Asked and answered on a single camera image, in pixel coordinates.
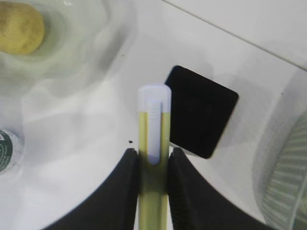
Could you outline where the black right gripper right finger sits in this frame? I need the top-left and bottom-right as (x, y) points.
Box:
(167, 148), (270, 230)

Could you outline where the green wavy glass plate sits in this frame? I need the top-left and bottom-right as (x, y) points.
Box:
(0, 0), (136, 126)

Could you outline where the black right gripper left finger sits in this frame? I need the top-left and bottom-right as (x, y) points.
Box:
(47, 149), (140, 230)

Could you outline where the yellow utility knife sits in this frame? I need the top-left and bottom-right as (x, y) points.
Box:
(138, 84), (171, 230)

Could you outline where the green woven plastic basket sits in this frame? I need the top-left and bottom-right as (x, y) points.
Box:
(253, 70), (307, 230)

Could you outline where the black square pen holder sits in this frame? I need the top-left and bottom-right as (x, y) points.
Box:
(165, 65), (239, 159)

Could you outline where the yellow pear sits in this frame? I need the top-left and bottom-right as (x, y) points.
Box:
(0, 1), (45, 55)

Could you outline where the clear plastic water bottle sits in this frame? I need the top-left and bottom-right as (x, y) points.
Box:
(0, 127), (25, 177)

